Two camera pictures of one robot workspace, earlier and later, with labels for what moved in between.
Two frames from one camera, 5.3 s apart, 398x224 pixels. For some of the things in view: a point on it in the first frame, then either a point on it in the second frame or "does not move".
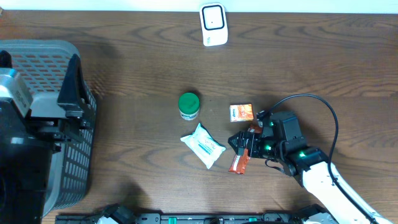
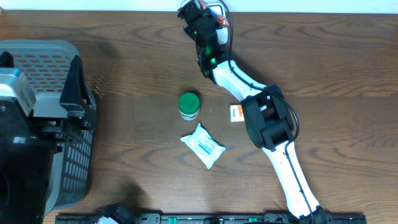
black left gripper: [74, 93] does not move
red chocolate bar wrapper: [239, 162] -> [222, 21]
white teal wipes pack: [207, 149] does not move
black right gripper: [254, 137] -> [206, 14]
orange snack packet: [241, 112] does not move
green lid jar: [188, 106] does not move
